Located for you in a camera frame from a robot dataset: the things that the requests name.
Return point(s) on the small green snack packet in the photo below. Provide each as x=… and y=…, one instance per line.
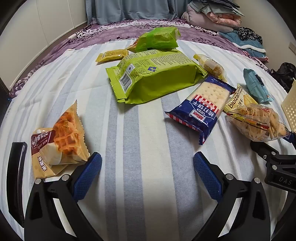
x=157, y=39

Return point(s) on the large green seaweed packet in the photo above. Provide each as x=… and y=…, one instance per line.
x=157, y=74

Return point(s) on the clear sesame bar packet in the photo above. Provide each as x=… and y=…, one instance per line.
x=211, y=66

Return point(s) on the leopard print cloth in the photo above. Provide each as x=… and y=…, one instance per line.
x=247, y=33

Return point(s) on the yellow biscuit packet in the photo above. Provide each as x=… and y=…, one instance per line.
x=238, y=99

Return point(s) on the small yellow packet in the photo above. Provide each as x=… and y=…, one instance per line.
x=111, y=56

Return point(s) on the light blue waffle packet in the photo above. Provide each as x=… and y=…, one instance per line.
x=253, y=85

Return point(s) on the mauve quilt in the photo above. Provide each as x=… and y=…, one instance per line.
x=196, y=18

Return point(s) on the clear stick snack packet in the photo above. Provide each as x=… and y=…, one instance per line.
x=259, y=125

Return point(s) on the tan waffle packet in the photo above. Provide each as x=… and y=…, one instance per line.
x=62, y=139

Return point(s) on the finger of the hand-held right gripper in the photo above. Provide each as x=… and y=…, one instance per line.
x=266, y=151
x=291, y=135

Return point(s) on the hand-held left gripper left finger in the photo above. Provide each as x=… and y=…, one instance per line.
x=89, y=176

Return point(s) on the pink floral quilt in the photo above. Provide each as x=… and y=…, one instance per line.
x=222, y=19

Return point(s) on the black bag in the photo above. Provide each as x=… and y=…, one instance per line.
x=285, y=74

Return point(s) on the pale green folded blanket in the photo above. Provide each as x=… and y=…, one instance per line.
x=222, y=10

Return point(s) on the striped bed sheet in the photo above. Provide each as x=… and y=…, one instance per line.
x=138, y=139

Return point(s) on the blue fleece blanket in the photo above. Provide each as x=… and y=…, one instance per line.
x=249, y=46

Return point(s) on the cream plastic basket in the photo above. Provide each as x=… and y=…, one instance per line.
x=290, y=104

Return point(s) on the white wardrobe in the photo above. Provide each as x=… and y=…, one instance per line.
x=46, y=27

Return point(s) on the wall outlet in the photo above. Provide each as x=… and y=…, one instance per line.
x=292, y=45

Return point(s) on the navy cracker packet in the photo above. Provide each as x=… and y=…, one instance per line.
x=203, y=109

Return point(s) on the purple floral bedsheet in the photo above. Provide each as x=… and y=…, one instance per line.
x=104, y=34

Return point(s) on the dark grey folded blanket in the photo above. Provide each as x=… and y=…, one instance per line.
x=208, y=2

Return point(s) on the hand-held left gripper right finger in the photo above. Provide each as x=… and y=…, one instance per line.
x=207, y=176

